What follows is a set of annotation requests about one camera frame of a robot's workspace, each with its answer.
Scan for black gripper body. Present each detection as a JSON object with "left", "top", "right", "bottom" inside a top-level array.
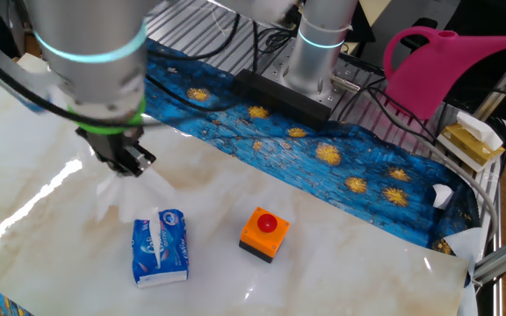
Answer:
[{"left": 75, "top": 126, "right": 147, "bottom": 170}]

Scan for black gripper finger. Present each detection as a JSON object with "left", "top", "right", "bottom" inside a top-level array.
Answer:
[
  {"left": 103, "top": 161, "right": 127, "bottom": 177},
  {"left": 123, "top": 143, "right": 157, "bottom": 178}
]

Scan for white paper napkin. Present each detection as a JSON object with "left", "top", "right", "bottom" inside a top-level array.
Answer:
[
  {"left": 96, "top": 169, "right": 177, "bottom": 225},
  {"left": 148, "top": 206, "right": 163, "bottom": 269}
]

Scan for glossy marble pattern sheet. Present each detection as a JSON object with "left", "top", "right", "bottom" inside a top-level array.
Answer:
[{"left": 0, "top": 53, "right": 470, "bottom": 316}]

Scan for blue tissue pack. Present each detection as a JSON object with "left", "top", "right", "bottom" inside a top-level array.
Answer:
[{"left": 131, "top": 208, "right": 191, "bottom": 290}]

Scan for orange emergency button box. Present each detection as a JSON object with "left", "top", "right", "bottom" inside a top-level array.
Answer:
[{"left": 238, "top": 206, "right": 292, "bottom": 264}]

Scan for black foam block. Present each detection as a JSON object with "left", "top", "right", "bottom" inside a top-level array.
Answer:
[{"left": 232, "top": 68, "right": 333, "bottom": 132}]

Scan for starry night print cloth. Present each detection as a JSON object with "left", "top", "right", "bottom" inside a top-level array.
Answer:
[{"left": 0, "top": 37, "right": 482, "bottom": 316}]

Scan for pink watering can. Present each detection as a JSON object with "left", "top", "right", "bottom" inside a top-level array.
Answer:
[{"left": 383, "top": 25, "right": 506, "bottom": 121}]

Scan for yellow tissue box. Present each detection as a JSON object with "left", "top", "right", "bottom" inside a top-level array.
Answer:
[{"left": 436, "top": 122, "right": 506, "bottom": 173}]

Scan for protruding white tissue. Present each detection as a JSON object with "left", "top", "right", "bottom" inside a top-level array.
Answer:
[{"left": 456, "top": 111, "right": 504, "bottom": 152}]

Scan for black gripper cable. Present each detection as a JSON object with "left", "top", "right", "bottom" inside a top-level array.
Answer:
[{"left": 0, "top": 12, "right": 261, "bottom": 129}]

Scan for black power cable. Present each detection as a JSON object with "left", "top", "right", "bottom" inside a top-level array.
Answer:
[{"left": 336, "top": 78, "right": 441, "bottom": 146}]

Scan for grey flexible hose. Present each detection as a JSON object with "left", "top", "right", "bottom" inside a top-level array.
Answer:
[{"left": 404, "top": 131, "right": 500, "bottom": 241}]

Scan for aluminium frame strut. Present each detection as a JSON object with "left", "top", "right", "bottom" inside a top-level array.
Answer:
[
  {"left": 472, "top": 226, "right": 506, "bottom": 285},
  {"left": 472, "top": 43, "right": 506, "bottom": 123}
]

